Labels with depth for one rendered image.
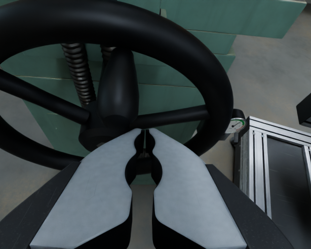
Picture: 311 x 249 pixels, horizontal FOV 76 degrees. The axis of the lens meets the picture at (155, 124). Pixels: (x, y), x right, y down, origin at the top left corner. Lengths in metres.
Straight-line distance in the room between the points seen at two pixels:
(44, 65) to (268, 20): 0.40
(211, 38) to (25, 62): 0.34
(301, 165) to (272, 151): 0.15
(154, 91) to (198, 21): 0.17
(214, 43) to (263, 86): 1.43
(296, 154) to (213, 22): 0.96
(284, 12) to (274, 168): 0.81
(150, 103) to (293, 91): 1.56
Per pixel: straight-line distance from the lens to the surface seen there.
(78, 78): 0.27
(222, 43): 0.39
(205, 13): 0.36
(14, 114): 1.40
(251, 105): 1.59
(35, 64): 0.45
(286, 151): 1.19
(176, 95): 0.47
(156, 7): 0.24
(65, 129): 0.61
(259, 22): 0.39
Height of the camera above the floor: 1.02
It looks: 56 degrees down
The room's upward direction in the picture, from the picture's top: 13 degrees clockwise
